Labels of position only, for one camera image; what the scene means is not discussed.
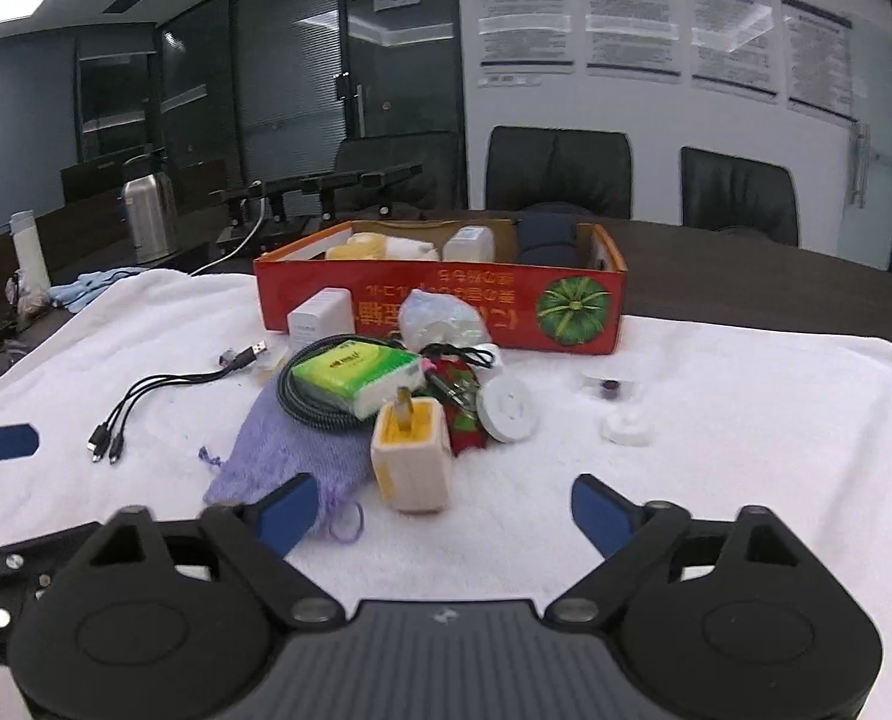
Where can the white adapter box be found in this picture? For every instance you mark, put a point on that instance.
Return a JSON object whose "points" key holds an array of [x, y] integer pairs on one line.
{"points": [[318, 319]]}

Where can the wall poster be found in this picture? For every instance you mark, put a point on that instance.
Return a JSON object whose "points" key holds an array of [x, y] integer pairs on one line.
{"points": [[630, 19], [731, 37], [525, 22], [817, 60]]}

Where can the white plastic bottle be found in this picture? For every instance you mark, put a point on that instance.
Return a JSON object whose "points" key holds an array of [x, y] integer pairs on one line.
{"points": [[468, 244]]}

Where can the white drinking bottle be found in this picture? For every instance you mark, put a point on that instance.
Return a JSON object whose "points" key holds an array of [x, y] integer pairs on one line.
{"points": [[32, 255]]}

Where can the steel thermos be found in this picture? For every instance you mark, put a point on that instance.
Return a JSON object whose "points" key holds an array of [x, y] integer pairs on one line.
{"points": [[150, 217]]}

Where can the navy cloth roll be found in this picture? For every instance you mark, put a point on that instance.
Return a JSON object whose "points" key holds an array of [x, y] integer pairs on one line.
{"points": [[549, 240]]}

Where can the black stand row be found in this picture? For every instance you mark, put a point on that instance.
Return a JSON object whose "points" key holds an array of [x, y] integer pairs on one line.
{"points": [[326, 184]]}

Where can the clear plastic bag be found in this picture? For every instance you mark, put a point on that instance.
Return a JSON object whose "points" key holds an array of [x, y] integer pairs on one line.
{"points": [[438, 322]]}

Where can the yellow and white plush toy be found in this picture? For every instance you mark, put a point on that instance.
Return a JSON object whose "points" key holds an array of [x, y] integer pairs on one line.
{"points": [[363, 245]]}

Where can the small clear packet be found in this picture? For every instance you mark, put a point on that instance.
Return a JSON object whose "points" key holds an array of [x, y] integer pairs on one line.
{"points": [[611, 388]]}

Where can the white towel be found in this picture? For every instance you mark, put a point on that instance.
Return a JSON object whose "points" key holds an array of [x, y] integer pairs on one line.
{"points": [[716, 427]]}

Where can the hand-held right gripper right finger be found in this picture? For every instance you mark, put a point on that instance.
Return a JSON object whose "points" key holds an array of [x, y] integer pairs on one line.
{"points": [[600, 514]]}

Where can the cream charger plug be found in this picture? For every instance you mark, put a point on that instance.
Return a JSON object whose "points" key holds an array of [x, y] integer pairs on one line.
{"points": [[408, 465]]}

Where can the white round disc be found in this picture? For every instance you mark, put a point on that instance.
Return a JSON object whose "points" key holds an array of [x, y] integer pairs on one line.
{"points": [[507, 409]]}

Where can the red cardboard box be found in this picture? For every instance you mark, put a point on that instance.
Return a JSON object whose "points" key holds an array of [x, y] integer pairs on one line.
{"points": [[506, 300]]}

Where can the light blue cloth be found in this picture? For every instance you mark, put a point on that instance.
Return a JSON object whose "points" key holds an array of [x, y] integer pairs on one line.
{"points": [[86, 290]]}

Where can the white plastic cap piece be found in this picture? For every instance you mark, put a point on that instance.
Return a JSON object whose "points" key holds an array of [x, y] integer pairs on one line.
{"points": [[626, 429]]}

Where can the red snack packet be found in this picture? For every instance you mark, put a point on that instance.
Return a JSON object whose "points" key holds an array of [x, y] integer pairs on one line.
{"points": [[465, 435]]}

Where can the purple knit pouch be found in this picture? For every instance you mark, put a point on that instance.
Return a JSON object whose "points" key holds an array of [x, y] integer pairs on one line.
{"points": [[281, 450]]}

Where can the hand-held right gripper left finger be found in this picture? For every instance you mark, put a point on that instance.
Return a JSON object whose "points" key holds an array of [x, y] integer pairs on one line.
{"points": [[288, 514]]}

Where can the small snack bag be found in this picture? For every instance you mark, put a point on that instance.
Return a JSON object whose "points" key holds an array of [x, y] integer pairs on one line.
{"points": [[29, 304]]}

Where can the black office chair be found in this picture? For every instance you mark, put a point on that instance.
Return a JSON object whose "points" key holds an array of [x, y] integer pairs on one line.
{"points": [[558, 165], [738, 191], [393, 154]]}

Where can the small clear plastic piece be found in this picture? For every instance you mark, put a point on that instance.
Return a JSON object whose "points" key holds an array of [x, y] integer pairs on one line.
{"points": [[228, 358]]}

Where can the green tissue pack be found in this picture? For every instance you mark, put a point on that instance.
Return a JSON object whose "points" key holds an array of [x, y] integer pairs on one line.
{"points": [[348, 375]]}

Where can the dark wooden desktop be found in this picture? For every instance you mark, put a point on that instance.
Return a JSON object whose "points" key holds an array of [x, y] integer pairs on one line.
{"points": [[716, 270]]}

